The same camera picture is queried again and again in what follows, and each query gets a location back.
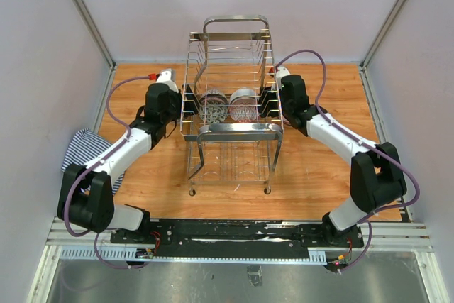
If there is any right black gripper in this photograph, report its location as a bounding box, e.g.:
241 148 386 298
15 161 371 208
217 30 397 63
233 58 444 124
255 84 292 118

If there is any black leaf coral bowl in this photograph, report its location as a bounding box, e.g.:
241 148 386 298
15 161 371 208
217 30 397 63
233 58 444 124
199 103 228 124

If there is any red geometric pattern bowl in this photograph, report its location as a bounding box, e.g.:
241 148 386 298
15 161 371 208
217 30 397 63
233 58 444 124
229 100 257 123

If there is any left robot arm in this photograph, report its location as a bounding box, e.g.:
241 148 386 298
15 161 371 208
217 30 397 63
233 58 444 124
57 80 186 243

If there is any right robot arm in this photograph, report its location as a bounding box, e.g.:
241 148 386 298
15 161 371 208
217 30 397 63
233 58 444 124
262 67 407 246

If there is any brown diamond pattern bowl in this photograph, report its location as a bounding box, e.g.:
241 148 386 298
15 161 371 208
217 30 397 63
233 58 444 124
201 88 226 102

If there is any plain white bowl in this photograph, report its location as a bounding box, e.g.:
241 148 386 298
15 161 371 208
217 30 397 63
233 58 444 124
230 87 256 101

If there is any blue striped cloth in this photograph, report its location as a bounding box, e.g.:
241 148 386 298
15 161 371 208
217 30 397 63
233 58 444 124
61 128 118 174

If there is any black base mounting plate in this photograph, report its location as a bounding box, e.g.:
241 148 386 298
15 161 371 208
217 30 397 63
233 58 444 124
110 219 365 254

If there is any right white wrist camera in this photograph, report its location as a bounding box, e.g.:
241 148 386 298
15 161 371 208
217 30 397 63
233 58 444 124
271 66 291 91

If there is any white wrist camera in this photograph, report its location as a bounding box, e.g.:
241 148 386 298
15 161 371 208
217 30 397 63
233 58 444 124
271 66 291 91
156 68 179 93

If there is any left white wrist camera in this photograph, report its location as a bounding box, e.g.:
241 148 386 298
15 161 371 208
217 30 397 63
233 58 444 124
156 68 179 93

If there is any silver wire dish rack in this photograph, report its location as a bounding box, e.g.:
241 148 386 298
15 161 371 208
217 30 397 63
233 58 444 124
180 15 284 195

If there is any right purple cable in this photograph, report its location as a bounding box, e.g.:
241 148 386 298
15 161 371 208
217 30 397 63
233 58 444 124
269 48 421 275

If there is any purple cable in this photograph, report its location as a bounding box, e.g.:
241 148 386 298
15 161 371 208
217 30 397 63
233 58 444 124
269 48 421 275
63 72 159 292

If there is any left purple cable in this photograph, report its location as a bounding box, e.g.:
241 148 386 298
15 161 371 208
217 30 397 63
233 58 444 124
63 72 159 292

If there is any aluminium frame rail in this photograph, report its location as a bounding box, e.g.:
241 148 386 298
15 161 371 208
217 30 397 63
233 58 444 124
72 0 116 69

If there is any grey slotted cable duct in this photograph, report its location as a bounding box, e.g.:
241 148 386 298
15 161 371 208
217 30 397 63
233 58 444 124
59 246 327 265

